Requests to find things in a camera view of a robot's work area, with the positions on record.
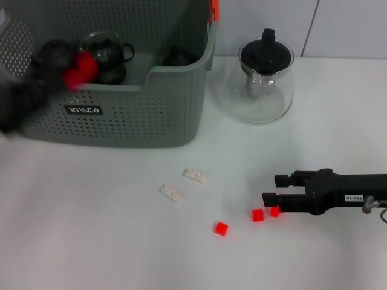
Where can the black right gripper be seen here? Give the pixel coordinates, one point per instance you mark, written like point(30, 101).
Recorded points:
point(347, 190)

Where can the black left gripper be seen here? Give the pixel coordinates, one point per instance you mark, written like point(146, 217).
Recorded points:
point(21, 102)

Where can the dark red curved brick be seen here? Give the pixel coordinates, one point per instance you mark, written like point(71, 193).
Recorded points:
point(80, 71)

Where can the red sloped brick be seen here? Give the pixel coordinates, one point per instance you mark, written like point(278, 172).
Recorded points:
point(274, 211)

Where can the small red cube brick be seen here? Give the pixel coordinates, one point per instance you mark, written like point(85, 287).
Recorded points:
point(257, 215)
point(221, 228)

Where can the glass teacup with black base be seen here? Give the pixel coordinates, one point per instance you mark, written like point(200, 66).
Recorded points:
point(109, 49)
point(180, 59)
point(112, 75)

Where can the grey-green perforated storage bin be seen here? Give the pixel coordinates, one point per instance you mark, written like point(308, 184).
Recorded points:
point(136, 121)

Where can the dark clay teapot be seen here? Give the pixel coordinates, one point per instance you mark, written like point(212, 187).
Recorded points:
point(51, 51)

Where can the white building brick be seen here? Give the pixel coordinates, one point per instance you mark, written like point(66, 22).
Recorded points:
point(196, 175)
point(171, 193)

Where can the glass teapot with black lid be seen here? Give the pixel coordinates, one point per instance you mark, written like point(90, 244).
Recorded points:
point(260, 99)

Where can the orange plastic object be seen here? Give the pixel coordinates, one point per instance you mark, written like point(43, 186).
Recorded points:
point(215, 9)

